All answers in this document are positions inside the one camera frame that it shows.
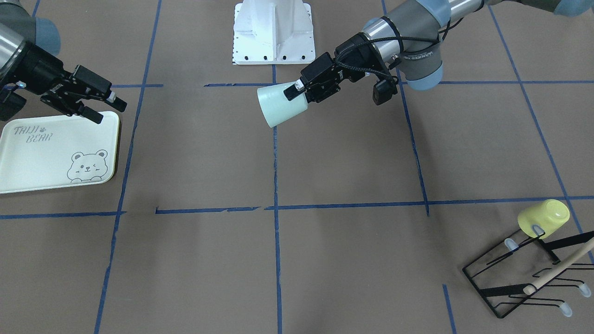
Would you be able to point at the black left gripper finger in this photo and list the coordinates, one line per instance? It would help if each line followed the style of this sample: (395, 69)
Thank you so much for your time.
(292, 92)
(297, 86)

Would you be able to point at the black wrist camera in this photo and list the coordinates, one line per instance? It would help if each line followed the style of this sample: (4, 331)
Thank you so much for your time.
(383, 91)
(10, 104)

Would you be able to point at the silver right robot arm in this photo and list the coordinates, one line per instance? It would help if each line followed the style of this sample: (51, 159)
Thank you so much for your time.
(18, 28)

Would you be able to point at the light green plastic cup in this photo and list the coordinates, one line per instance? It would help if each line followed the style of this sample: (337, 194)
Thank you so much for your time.
(276, 108)

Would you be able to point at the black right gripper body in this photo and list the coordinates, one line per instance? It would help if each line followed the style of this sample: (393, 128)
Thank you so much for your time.
(33, 67)

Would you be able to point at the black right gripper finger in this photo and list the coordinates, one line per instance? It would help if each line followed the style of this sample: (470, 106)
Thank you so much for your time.
(90, 114)
(116, 102)

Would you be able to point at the black wire cup rack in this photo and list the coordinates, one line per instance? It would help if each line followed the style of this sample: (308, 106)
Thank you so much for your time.
(513, 271)

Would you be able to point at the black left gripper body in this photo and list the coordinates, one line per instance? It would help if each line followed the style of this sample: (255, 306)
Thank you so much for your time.
(349, 52)

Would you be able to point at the white bear serving tray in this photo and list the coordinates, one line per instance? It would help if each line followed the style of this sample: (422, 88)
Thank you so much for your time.
(57, 152)

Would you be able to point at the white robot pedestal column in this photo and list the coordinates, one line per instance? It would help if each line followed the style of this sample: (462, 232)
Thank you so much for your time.
(273, 32)

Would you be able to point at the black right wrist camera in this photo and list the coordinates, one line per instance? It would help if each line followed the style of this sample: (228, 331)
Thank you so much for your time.
(10, 104)

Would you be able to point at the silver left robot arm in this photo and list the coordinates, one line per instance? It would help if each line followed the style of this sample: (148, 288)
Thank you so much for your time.
(408, 38)

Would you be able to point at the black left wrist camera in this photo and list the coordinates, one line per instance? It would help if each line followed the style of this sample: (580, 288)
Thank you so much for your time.
(383, 91)

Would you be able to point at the yellow plastic cup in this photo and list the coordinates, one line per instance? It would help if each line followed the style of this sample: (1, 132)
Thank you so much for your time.
(543, 218)

